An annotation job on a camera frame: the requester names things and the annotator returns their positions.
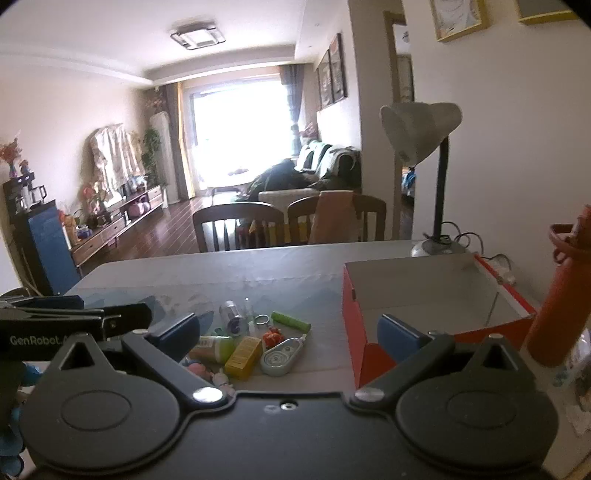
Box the green tube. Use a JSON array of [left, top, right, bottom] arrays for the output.
[[271, 310, 311, 332]]

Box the orange water bottle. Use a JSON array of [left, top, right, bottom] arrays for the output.
[[525, 223, 591, 368]]

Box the black and blue water dispenser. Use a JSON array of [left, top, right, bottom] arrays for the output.
[[2, 172, 82, 296]]

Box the green house plant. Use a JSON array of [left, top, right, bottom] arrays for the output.
[[140, 128, 163, 177]]

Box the orange cardboard shoe box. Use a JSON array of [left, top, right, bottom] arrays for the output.
[[342, 251, 539, 389]]

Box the wooden tv cabinet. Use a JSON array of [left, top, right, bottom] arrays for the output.
[[69, 184, 168, 267]]

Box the yellow picture frame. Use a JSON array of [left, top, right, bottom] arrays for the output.
[[429, 0, 491, 44], [514, 0, 579, 25]]

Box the black lamp cable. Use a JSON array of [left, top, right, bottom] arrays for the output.
[[442, 220, 486, 253]]

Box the yellow cardboard box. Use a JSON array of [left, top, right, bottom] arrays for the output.
[[225, 335, 263, 380]]

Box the dark coat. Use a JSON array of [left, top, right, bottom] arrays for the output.
[[249, 159, 320, 200]]

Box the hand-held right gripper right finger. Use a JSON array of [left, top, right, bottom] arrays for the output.
[[348, 314, 532, 409]]

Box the white plastic packaging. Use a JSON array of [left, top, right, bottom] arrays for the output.
[[549, 323, 591, 437]]

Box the orange fish keychain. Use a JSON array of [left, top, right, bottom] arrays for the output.
[[253, 313, 284, 350]]

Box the person's left hand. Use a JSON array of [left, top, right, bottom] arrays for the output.
[[0, 362, 47, 474]]

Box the sofa with cushions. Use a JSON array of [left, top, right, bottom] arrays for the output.
[[249, 142, 363, 204]]

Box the beige bottle with green cap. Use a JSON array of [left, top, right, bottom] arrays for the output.
[[188, 334, 236, 364]]

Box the pink doll with blue hat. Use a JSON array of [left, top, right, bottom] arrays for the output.
[[184, 361, 230, 387]]

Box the dark framed wall picture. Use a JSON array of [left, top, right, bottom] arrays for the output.
[[328, 32, 348, 103], [317, 49, 334, 110]]

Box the wooden dining chair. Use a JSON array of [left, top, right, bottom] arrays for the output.
[[192, 202, 286, 253], [287, 194, 387, 245]]

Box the silver cylindrical can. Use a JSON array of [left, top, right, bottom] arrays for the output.
[[219, 300, 246, 336]]

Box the white standing air conditioner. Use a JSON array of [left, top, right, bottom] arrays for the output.
[[150, 112, 179, 206]]

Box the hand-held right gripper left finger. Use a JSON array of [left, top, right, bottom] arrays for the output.
[[41, 313, 236, 409]]

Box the square ceiling light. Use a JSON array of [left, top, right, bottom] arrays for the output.
[[169, 20, 226, 51]]

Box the crumpled white cloth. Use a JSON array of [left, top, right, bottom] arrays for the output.
[[488, 255, 519, 285]]

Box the pink cloth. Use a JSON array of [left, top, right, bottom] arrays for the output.
[[308, 189, 359, 245]]

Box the grey curtain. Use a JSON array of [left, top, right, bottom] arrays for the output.
[[279, 64, 306, 158]]

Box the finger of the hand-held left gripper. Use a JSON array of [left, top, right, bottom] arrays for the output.
[[104, 302, 153, 337], [7, 295, 86, 311]]

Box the grey desk lamp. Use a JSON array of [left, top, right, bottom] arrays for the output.
[[380, 102, 468, 258]]

